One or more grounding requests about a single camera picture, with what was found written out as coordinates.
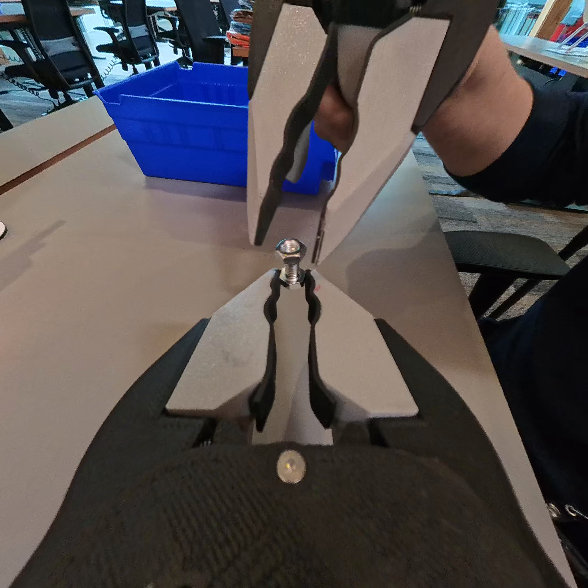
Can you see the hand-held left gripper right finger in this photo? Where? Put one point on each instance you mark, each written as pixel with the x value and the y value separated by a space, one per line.
pixel 363 363

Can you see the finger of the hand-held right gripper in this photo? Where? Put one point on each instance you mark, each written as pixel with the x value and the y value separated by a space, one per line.
pixel 275 92
pixel 395 101

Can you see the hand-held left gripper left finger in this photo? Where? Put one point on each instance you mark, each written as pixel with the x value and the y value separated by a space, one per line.
pixel 225 358

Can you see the blue plastic bin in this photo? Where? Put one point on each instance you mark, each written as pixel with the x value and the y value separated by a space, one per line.
pixel 183 138

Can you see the short silver bolt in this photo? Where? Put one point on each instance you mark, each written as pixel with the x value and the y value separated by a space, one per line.
pixel 291 273

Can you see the small silver hex nut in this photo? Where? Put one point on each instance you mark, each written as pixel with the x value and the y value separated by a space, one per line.
pixel 281 255

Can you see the person's right hand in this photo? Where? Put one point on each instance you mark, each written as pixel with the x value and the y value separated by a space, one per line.
pixel 482 105

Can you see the stack of folded cloths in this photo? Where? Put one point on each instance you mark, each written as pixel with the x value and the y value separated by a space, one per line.
pixel 241 27

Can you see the clear acrylic sign stand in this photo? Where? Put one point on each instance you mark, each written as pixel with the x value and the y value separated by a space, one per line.
pixel 572 39

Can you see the black office chair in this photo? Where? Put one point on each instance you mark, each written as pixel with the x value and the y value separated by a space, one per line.
pixel 197 23
pixel 55 46
pixel 133 36

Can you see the person's black chair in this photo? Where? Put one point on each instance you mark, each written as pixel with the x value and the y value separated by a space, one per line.
pixel 496 255

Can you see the wooden post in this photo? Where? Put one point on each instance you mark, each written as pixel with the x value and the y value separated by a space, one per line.
pixel 553 18

